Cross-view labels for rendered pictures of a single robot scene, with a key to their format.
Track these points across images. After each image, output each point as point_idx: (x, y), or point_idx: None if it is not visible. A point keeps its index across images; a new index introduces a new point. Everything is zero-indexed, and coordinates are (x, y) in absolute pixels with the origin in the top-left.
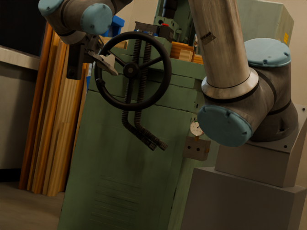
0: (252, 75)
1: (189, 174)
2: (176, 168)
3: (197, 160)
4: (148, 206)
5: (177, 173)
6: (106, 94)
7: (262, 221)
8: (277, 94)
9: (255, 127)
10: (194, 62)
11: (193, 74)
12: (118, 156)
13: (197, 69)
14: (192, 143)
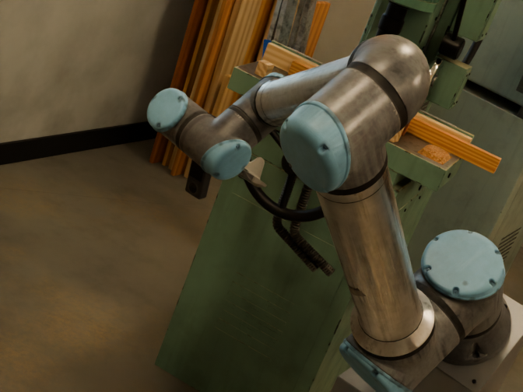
0: (422, 324)
1: None
2: (345, 293)
3: None
4: (297, 333)
5: (346, 301)
6: (252, 187)
7: None
8: (467, 331)
9: (417, 384)
10: (401, 148)
11: (397, 166)
12: (266, 253)
13: (403, 160)
14: None
